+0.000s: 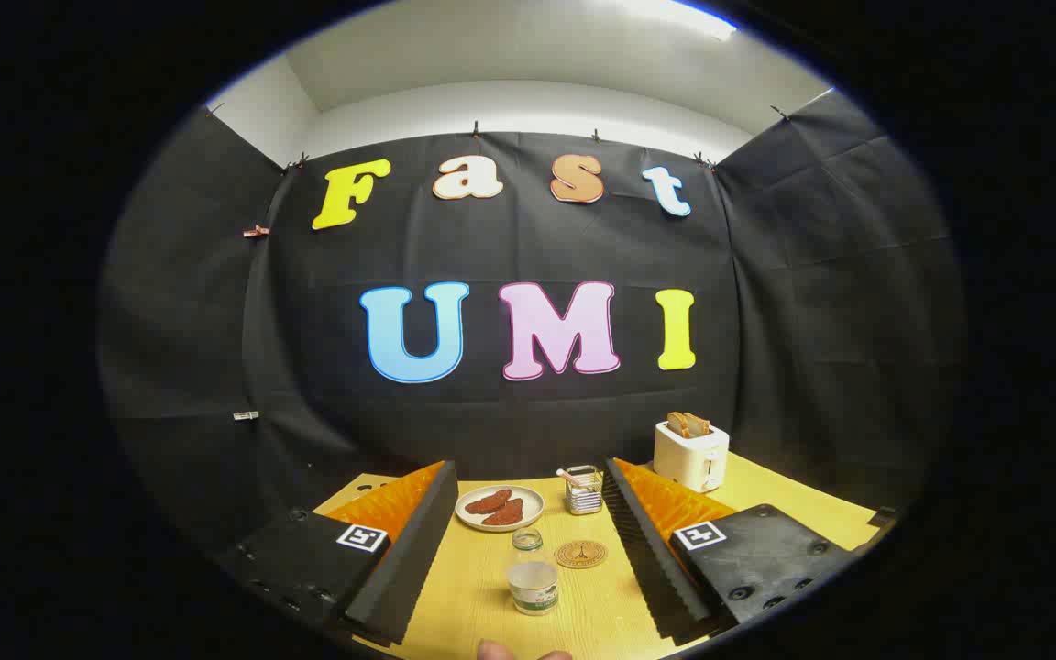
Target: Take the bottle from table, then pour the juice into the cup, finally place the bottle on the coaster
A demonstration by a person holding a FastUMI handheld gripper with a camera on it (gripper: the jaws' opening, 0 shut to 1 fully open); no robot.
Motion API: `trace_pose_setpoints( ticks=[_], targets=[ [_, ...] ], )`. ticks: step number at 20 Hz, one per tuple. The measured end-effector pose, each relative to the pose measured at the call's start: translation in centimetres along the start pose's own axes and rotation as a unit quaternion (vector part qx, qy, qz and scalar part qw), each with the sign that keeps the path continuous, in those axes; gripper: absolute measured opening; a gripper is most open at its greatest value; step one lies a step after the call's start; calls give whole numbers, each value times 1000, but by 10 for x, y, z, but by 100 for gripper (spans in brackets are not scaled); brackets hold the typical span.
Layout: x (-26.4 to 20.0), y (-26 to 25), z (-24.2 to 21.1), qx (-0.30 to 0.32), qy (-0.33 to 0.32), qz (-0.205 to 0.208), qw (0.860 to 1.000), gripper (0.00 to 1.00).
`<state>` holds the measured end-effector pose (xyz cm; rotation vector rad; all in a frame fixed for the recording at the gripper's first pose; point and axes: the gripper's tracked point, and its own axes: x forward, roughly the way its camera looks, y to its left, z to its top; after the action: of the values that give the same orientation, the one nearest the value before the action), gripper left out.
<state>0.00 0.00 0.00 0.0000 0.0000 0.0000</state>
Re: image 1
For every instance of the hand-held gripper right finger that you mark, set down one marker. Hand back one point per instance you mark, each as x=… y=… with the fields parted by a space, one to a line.
x=652 y=559

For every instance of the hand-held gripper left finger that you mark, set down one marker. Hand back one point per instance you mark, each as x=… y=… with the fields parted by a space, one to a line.
x=413 y=559

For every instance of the round wooden coaster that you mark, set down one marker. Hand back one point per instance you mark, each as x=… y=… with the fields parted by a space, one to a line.
x=580 y=555

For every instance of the clear plastic juice bottle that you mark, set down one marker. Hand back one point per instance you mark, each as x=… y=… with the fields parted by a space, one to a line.
x=533 y=587

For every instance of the wooden table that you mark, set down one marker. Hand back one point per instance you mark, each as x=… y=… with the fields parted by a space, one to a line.
x=464 y=587

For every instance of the red meat piece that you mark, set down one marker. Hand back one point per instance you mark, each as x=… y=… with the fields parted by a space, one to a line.
x=504 y=513
x=488 y=501

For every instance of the cream toaster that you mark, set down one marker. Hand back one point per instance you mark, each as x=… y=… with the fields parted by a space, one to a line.
x=688 y=458

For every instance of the striped paper straw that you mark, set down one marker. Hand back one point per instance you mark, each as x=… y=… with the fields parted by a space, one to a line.
x=572 y=478

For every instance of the white round plate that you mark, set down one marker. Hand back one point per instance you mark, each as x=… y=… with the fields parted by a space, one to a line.
x=528 y=500

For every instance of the toast slice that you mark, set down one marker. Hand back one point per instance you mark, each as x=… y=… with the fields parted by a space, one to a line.
x=676 y=423
x=698 y=424

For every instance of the black backdrop cloth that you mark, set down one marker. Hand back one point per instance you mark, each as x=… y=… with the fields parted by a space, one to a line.
x=528 y=422

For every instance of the copper backdrop clip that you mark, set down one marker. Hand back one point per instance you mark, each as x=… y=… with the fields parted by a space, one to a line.
x=256 y=232

